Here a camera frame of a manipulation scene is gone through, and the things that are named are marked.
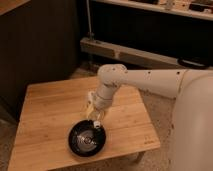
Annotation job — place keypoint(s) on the wooden table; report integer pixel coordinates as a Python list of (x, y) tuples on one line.
[(51, 109)]

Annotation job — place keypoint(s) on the metal pole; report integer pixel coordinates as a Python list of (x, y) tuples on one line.
[(91, 35)]

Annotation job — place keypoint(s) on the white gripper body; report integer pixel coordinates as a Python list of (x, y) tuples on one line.
[(101, 99)]

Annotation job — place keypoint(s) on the grey metal beam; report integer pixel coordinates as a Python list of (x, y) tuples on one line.
[(135, 56)]

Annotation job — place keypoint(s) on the wooden shelf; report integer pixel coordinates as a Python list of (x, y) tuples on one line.
[(167, 8)]

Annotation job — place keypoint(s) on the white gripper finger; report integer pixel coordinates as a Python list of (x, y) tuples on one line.
[(103, 114), (90, 104)]

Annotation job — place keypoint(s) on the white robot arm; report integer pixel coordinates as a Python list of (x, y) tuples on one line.
[(192, 90)]

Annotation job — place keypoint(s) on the white plastic bottle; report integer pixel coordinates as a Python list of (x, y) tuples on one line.
[(95, 117)]

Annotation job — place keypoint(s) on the black ceramic bowl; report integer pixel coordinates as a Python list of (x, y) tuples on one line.
[(87, 138)]

